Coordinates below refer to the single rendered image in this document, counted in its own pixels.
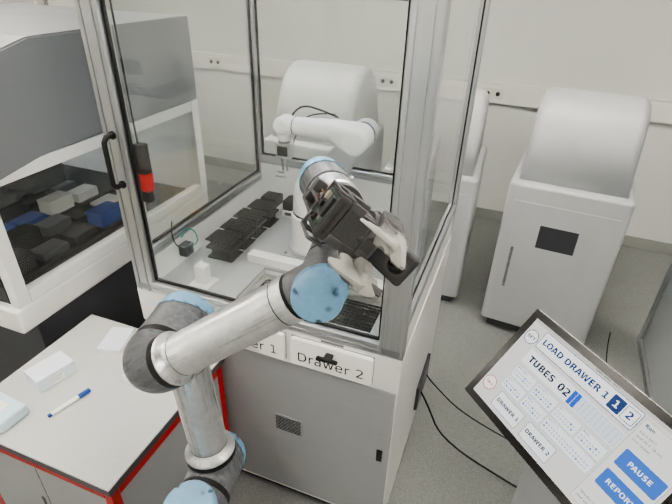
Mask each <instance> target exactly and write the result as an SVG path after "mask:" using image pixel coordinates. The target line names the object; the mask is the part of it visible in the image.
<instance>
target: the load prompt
mask: <svg viewBox="0 0 672 504"><path fill-rule="evenodd" d="M535 347H536V348H537V349H539V350H540V351H541V352H542V353H543V354H544V355H545V356H546V357H547V358H549V359H550V360H551V361H552V362H553V363H554V364H555V365H556V366H557V367H559V368H560V369H561V370H562V371H563V372H564V373H565V374H566V375H567V376H569V377H570V378H571V379H572V380H573V381H574V382H575V383H576V384H577V385H579V386H580V387H581V388H582V389H583V390H584V391H585V392H586V393H587V394H589V395H590V396H591V397H592V398H593V399H594V400H595V401H596V402H597V403H599V404H600V405H601V406H602V407H603V408H604V409H605V410H606V411H607V412H609V413H610V414H611V415H612V416H613V417H614V418H615V419H616V420H617V421H619V422H620V423H621V424H622V425H623V426H624V427H625V428H626V429H627V430H629V431H631V430H632V429H633V428H634V427H635V426H636V425H637V424H638V423H639V422H640V421H641V420H642V419H643V418H644V417H645V416H646V414H645V413H644V412H643V411H642V410H640V409H639V408H638V407H637V406H636V405H635V404H633V403H632V402H631V401H630V400H629V399H627V398H626V397H625V396H624V395H623V394H621V393H620V392H619V391H618V390H617V389H615V388H614V387H613V386H612V385H611V384H610V383H608V382H607V381H606V380H605V379H604V378H602V377H601V376H600V375H599V374H598V373H596V372H595V371H594V370H593V369H592V368H591V367H589V366H588V365H587V364H586V363H585V362H583V361H582V360H581V359H580V358H579V357H577V356H576V355H575V354H574V353H573V352H571V351H570V350H569V349H568V348H567V347H566V346H564V345H563V344H562V343H561V342H560V341H558V340H557V339H556V338H555V337H554V336H552V335H551V334H550V333H549V332H547V333H546V334H545V335H544V336H543V337H542V338H541V339H540V341H539V342H538V343H537V344H536V345H535Z"/></svg>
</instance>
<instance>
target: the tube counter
mask: <svg viewBox="0 0 672 504"><path fill-rule="evenodd" d="M552 391H553V392H554V393H555V394H556V395H557V396H558V397H559V398H560V399H561V400H562V401H563V402H564V403H565V404H567V405H568V406H569V407H570V408H571V409H572V410H573V411H574V412H575V413H576V414H577V415H578V416H579V417H580V418H581V419H582V420H583V421H584V422H585V423H586V424H587V425H588V426H589V427H590V428H591V429H592V430H594V431H595V432H596V433H597V434H598V435H599V436H600V437H601V438H602V439H603V440H604V441H605V442H606V443H607V444H608V445H609V446H610V447H611V448H612V449H613V448H614V447H615V446H616V445H617V444H618V443H619V442H620V441H621V440H622V439H623V438H624V437H625V436H626V434H625V433H624V432H623V431H622V430H621V429H620V428H619V427H617V426H616V425H615V424H614V423H613V422H612V421H611V420H610V419H609V418H608V417H606V416H605V415H604V414H603V413H602V412H601V411H600V410H599V409H598V408H597V407H596V406H594V405H593V404H592V403H591V402H590V401H589V400H588V399H587V398H586V397H585V396H583V395H582V394H581V393H580V392H579V391H578V390H577V389H576V388H575V387H574V386H572V385H571V384H570V383H569V382H568V381H567V380H566V379H565V378H563V379H562V380H561V381H560V382H559V383H558V385H557V386H556V387H555V388H554V389H553V390H552Z"/></svg>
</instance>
